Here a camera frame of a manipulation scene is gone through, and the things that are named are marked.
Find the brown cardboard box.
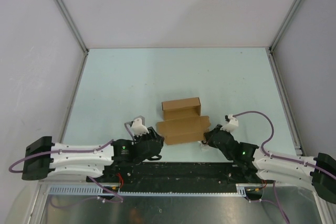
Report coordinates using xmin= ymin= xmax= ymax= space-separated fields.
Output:
xmin=156 ymin=97 xmax=211 ymax=145

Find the aluminium rail right side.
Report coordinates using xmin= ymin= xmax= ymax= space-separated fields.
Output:
xmin=266 ymin=48 xmax=306 ymax=156

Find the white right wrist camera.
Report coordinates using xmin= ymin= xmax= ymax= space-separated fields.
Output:
xmin=220 ymin=114 xmax=239 ymax=133

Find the aluminium corner post right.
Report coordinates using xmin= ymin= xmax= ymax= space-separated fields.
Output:
xmin=269 ymin=0 xmax=304 ymax=53

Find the small clear plastic packet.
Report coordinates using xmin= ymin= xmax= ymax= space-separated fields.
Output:
xmin=199 ymin=141 xmax=211 ymax=152

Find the grey slotted cable duct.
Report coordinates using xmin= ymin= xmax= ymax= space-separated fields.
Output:
xmin=47 ymin=183 xmax=263 ymax=197

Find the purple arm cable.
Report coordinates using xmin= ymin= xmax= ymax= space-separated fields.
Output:
xmin=8 ymin=121 xmax=124 ymax=208
xmin=233 ymin=111 xmax=336 ymax=222

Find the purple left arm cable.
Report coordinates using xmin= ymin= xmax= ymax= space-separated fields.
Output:
xmin=8 ymin=121 xmax=124 ymax=208

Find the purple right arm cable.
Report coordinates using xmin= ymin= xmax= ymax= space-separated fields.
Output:
xmin=233 ymin=111 xmax=336 ymax=222

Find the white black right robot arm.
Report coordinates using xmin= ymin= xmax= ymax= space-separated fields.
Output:
xmin=202 ymin=124 xmax=335 ymax=204

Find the aluminium corner post left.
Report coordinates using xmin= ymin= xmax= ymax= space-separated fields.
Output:
xmin=54 ymin=0 xmax=89 ymax=55

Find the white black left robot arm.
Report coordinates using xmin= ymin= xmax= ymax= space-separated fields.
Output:
xmin=22 ymin=127 xmax=164 ymax=182

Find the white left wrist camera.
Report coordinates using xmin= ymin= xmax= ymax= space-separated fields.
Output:
xmin=131 ymin=116 xmax=149 ymax=136

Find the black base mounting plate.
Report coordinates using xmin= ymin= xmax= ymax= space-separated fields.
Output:
xmin=96 ymin=162 xmax=262 ymax=184

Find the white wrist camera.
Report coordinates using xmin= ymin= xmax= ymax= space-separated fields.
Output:
xmin=131 ymin=116 xmax=149 ymax=136
xmin=220 ymin=114 xmax=239 ymax=133

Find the aluminium corner post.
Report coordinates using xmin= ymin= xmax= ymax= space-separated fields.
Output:
xmin=269 ymin=0 xmax=304 ymax=53
xmin=54 ymin=0 xmax=89 ymax=55

